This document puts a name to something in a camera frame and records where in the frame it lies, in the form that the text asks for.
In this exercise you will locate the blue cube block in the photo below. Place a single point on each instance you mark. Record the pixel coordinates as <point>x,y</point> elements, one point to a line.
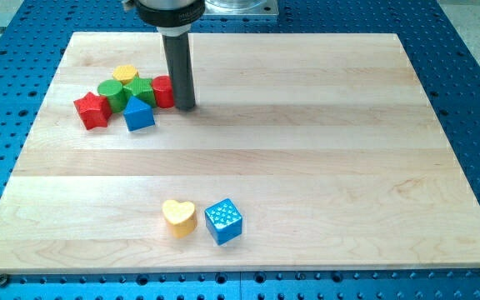
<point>223,221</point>

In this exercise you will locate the green cylinder block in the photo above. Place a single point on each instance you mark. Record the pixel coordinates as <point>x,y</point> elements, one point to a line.
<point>114,92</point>

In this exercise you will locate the green star block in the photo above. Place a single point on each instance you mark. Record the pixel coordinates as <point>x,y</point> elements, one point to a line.
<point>142,89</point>

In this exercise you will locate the board clamp bolt left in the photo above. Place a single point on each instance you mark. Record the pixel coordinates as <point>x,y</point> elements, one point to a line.
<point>4,280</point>

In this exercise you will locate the yellow heart block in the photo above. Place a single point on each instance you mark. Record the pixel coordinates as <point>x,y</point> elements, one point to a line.
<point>180,217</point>

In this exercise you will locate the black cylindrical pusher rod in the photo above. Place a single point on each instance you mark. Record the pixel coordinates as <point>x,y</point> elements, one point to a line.
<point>179,66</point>

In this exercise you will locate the light wooden board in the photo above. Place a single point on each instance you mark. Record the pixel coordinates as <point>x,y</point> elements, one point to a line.
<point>325,143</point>

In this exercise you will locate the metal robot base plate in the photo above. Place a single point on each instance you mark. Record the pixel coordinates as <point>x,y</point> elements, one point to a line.
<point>228,8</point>

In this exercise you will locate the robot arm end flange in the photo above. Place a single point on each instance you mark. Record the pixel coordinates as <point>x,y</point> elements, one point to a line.
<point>171,18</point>

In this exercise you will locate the red cylinder block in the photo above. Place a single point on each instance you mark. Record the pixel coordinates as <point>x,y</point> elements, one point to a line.
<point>163,91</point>

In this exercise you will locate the yellow hexagon block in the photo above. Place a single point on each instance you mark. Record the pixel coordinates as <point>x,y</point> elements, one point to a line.
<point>125,73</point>

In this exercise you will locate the red star block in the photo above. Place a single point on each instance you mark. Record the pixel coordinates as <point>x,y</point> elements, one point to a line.
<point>94,110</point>

